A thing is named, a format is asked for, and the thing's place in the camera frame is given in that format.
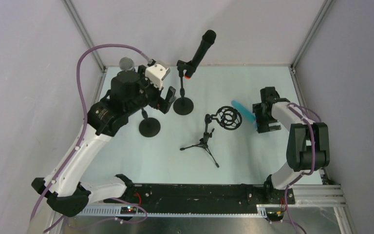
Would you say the black fork clip stand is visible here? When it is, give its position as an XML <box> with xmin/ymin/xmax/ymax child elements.
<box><xmin>173</xmin><ymin>60</ymin><xmax>196</xmax><ymax>116</ymax></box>

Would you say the blue microphone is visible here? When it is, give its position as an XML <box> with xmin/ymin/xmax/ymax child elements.
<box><xmin>231</xmin><ymin>100</ymin><xmax>258</xmax><ymax>130</ymax></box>

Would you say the black ring clip stand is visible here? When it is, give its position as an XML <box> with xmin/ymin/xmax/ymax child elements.
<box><xmin>139</xmin><ymin>108</ymin><xmax>161</xmax><ymax>137</ymax></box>

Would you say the black tripod shock mount stand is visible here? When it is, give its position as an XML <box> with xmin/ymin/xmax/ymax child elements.
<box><xmin>180</xmin><ymin>106</ymin><xmax>243</xmax><ymax>168</ymax></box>

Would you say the purple glitter microphone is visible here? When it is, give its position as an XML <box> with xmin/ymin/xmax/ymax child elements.
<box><xmin>119</xmin><ymin>57</ymin><xmax>136</xmax><ymax>72</ymax></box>

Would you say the black microphone orange end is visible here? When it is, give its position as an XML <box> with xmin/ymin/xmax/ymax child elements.
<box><xmin>185</xmin><ymin>30</ymin><xmax>217</xmax><ymax>78</ymax></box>

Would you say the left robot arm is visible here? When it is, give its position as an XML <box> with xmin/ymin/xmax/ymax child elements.
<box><xmin>32</xmin><ymin>68</ymin><xmax>175</xmax><ymax>217</ymax></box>

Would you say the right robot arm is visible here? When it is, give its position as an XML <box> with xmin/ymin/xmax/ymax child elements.
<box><xmin>252</xmin><ymin>87</ymin><xmax>330</xmax><ymax>190</ymax></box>

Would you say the right controller board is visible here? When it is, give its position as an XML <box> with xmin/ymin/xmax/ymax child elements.
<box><xmin>266</xmin><ymin>211</ymin><xmax>286</xmax><ymax>222</ymax></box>

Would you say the controller board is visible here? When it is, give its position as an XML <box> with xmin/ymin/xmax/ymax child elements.
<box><xmin>120</xmin><ymin>206</ymin><xmax>138</xmax><ymax>215</ymax></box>
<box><xmin>266</xmin><ymin>211</ymin><xmax>286</xmax><ymax>222</ymax></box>

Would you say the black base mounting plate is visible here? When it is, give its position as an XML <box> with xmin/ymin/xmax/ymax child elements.
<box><xmin>120</xmin><ymin>184</ymin><xmax>295</xmax><ymax>215</ymax></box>

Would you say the left controller board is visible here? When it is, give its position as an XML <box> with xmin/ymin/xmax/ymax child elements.
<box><xmin>120</xmin><ymin>206</ymin><xmax>138</xmax><ymax>215</ymax></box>

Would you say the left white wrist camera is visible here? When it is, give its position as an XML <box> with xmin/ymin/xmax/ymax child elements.
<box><xmin>145</xmin><ymin>62</ymin><xmax>170</xmax><ymax>91</ymax></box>

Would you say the white slotted cable duct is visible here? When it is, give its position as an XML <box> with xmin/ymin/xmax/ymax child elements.
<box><xmin>77</xmin><ymin>206</ymin><xmax>268</xmax><ymax>217</ymax></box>

